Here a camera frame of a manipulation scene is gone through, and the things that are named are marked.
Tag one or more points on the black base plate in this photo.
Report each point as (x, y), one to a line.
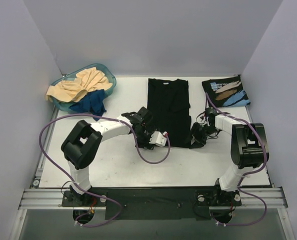
(155, 203)

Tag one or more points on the folded black printed t shirt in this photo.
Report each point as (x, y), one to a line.
(226, 92)

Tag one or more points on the blue t shirt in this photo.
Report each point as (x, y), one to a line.
(91, 103)

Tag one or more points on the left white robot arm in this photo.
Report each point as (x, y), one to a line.
(82, 143)

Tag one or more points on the teal plastic basket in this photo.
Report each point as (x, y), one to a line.
(64, 106)

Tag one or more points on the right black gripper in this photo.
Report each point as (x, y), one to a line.
(198, 136)

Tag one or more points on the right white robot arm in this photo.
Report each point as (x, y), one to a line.
(249, 150)

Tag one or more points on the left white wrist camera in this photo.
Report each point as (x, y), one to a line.
(158, 138)

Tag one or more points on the beige t shirt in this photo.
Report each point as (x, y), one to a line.
(86, 81)

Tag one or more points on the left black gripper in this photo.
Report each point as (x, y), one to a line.
(143, 139)

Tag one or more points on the aluminium frame rail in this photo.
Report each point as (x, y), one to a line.
(51, 199)

